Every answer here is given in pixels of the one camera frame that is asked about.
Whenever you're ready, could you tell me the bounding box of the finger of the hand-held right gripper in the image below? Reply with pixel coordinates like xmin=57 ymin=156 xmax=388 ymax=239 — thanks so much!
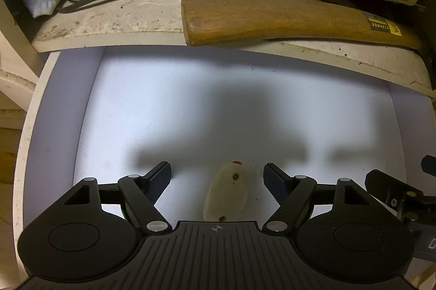
xmin=422 ymin=155 xmax=436 ymax=175
xmin=365 ymin=169 xmax=426 ymax=209

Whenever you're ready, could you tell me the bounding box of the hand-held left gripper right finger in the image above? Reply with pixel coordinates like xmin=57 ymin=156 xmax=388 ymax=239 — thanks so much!
xmin=262 ymin=162 xmax=373 ymax=236

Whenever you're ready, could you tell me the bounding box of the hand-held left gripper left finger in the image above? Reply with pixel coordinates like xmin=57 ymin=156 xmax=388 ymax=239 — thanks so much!
xmin=65 ymin=161 xmax=171 ymax=235

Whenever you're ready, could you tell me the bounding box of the white oval plastic device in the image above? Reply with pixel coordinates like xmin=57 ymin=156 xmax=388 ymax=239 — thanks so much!
xmin=202 ymin=161 xmax=249 ymax=220

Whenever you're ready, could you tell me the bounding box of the white drawer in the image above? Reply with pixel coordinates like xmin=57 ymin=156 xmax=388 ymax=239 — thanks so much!
xmin=12 ymin=46 xmax=436 ymax=290

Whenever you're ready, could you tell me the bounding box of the white desk cabinet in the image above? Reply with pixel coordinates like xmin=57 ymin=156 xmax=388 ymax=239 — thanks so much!
xmin=0 ymin=0 xmax=436 ymax=182

